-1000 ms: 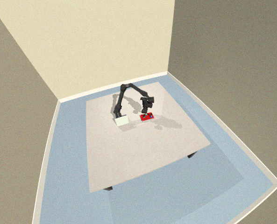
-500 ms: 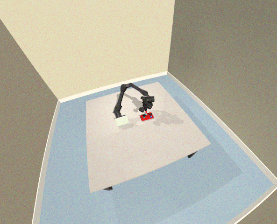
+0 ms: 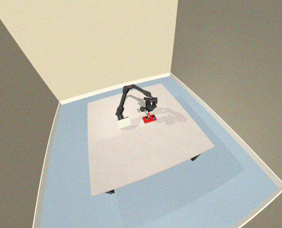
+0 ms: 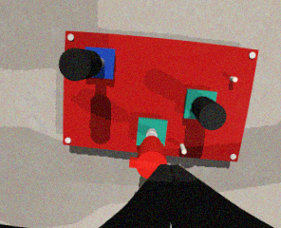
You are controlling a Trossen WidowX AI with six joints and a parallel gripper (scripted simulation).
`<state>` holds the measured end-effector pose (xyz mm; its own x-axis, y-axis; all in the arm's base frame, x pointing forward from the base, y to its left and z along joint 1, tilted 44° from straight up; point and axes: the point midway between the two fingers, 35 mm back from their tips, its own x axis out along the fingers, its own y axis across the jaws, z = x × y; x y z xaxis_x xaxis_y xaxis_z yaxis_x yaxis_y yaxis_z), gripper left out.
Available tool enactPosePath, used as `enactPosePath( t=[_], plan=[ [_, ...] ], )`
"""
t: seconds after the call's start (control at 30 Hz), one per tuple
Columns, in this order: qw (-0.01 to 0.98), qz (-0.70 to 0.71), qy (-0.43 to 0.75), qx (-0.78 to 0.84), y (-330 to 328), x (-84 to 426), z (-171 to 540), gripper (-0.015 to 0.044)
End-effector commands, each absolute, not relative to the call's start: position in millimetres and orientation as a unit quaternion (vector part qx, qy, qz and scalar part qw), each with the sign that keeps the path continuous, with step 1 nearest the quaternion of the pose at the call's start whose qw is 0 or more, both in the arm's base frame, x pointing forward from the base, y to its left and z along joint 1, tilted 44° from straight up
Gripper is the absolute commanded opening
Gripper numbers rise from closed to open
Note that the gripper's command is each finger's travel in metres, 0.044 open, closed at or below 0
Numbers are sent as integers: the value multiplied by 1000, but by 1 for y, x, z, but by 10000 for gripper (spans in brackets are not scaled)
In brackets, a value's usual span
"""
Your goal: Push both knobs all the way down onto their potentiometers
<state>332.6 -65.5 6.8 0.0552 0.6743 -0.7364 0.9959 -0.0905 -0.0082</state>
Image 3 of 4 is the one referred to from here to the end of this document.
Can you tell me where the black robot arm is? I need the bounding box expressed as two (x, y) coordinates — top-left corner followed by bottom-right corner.
(115, 84), (158, 120)

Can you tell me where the red circuit board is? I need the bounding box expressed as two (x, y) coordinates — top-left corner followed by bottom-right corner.
(143, 113), (157, 123)

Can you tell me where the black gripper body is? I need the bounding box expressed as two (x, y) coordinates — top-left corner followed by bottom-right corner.
(140, 103), (157, 112)

